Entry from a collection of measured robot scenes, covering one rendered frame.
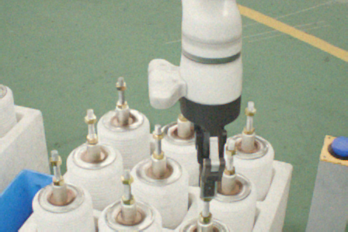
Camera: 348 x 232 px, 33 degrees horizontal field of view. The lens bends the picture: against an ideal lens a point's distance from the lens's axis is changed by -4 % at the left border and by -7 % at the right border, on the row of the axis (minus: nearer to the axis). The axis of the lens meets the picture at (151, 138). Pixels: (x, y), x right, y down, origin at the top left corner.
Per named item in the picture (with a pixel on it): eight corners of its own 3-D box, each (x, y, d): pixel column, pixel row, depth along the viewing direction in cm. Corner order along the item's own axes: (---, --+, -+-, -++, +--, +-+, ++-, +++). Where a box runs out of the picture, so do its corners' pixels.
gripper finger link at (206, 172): (203, 157, 72) (200, 169, 78) (204, 172, 72) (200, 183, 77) (226, 156, 72) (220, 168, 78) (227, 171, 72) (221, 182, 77)
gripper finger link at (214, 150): (203, 130, 73) (201, 136, 75) (205, 168, 72) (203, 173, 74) (223, 129, 73) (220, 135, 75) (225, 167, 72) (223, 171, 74)
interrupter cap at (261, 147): (235, 132, 109) (235, 129, 109) (274, 143, 106) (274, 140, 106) (219, 154, 104) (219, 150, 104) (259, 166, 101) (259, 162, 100)
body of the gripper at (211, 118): (247, 101, 70) (242, 166, 75) (236, 67, 76) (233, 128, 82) (182, 102, 69) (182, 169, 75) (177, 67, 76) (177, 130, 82)
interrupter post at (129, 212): (130, 225, 90) (128, 209, 88) (118, 218, 91) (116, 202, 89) (140, 217, 91) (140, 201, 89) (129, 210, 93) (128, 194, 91)
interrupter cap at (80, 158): (88, 177, 100) (88, 174, 99) (64, 156, 104) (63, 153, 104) (125, 159, 103) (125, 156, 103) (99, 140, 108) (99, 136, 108)
